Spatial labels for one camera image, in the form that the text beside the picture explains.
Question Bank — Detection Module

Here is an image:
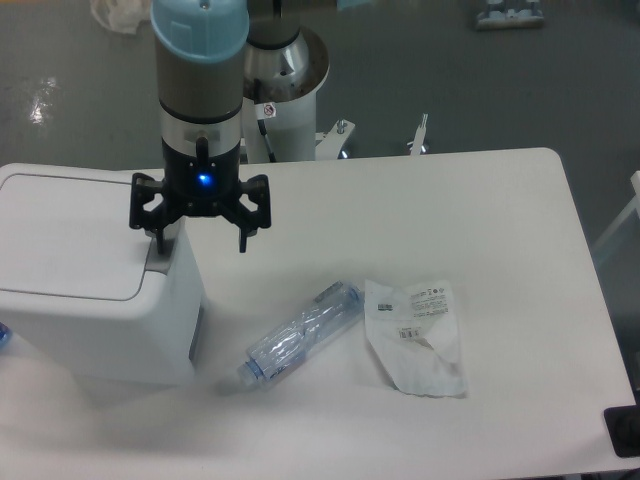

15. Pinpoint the white plastic bag on floor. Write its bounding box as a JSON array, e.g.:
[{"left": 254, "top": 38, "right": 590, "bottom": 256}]
[{"left": 89, "top": 0, "right": 151, "bottom": 35}]

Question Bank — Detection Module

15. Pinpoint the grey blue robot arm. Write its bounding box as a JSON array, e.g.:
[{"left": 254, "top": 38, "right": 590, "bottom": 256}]
[{"left": 129, "top": 1, "right": 308, "bottom": 256}]

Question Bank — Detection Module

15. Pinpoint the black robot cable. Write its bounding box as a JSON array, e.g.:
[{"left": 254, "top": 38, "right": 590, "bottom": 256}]
[{"left": 252, "top": 78, "right": 278, "bottom": 164}]

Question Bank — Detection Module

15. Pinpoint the grey metal bracket on floor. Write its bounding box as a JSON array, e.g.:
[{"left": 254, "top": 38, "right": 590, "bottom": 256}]
[{"left": 475, "top": 0, "right": 545, "bottom": 31}]

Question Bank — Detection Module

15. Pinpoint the white push-button trash can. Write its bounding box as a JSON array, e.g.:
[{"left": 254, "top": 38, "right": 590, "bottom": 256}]
[{"left": 1, "top": 163, "right": 204, "bottom": 385}]

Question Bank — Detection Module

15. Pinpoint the white crumpled plastic bag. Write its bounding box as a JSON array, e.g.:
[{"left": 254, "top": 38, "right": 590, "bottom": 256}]
[{"left": 364, "top": 280, "right": 467, "bottom": 398}]

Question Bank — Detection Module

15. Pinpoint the black device at table edge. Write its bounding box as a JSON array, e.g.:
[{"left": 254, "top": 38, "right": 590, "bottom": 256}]
[{"left": 604, "top": 405, "right": 639, "bottom": 458}]

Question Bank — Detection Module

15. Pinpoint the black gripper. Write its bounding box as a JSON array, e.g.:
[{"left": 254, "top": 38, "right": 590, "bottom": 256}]
[{"left": 129, "top": 139, "right": 272, "bottom": 254}]

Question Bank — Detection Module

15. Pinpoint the clear empty plastic bottle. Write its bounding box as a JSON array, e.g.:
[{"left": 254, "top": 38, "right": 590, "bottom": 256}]
[{"left": 237, "top": 280, "right": 365, "bottom": 391}]

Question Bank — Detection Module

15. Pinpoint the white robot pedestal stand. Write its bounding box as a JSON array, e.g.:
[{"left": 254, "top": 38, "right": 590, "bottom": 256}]
[{"left": 238, "top": 24, "right": 431, "bottom": 166}]

